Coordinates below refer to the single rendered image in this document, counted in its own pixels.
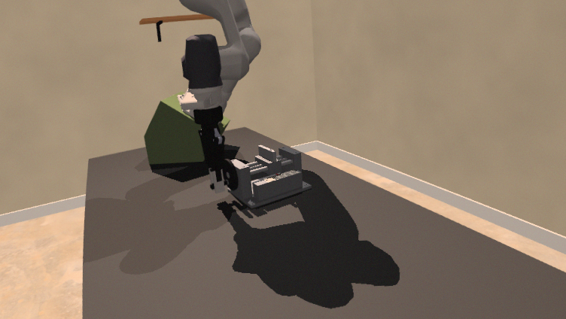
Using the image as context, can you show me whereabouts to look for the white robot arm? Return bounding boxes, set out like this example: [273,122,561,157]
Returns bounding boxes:
[177,0,261,118]

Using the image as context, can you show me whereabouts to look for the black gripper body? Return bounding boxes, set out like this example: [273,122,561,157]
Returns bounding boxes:
[193,105,223,143]

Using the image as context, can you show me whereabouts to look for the grey bench vise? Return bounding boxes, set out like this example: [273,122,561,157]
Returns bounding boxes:
[222,145,312,208]

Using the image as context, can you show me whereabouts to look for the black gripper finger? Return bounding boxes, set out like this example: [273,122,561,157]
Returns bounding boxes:
[205,128,225,193]
[198,129,214,184]

